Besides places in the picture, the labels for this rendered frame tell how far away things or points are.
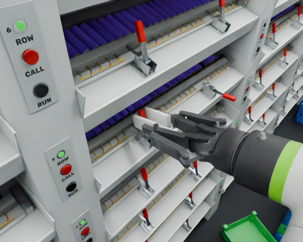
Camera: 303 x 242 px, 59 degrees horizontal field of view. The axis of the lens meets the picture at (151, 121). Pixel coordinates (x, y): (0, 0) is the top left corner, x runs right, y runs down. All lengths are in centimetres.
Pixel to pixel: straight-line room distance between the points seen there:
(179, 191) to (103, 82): 62
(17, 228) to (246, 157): 39
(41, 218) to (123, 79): 28
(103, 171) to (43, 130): 22
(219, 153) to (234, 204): 122
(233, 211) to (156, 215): 75
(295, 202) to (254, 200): 129
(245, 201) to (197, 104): 102
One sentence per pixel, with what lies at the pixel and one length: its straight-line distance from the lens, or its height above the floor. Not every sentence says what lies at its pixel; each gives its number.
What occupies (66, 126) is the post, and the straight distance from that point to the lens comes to 39.
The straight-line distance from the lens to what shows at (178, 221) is 115.
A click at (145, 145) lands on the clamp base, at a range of 60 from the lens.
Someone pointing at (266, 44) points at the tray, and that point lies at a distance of 113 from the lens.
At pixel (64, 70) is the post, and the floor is 116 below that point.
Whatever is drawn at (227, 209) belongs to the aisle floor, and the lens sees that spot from 161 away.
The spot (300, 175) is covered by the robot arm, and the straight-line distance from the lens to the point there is 39.
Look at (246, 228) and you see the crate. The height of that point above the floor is 0.
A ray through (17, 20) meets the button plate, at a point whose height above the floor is 123.
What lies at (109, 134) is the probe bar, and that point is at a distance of 58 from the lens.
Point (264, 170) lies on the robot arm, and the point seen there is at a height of 104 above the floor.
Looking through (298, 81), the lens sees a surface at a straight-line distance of 217.
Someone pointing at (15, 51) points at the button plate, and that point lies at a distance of 32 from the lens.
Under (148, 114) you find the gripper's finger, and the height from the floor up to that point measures 97.
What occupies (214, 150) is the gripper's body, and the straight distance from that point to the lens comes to 43.
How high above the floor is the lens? 132
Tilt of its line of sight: 40 degrees down
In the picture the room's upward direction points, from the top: straight up
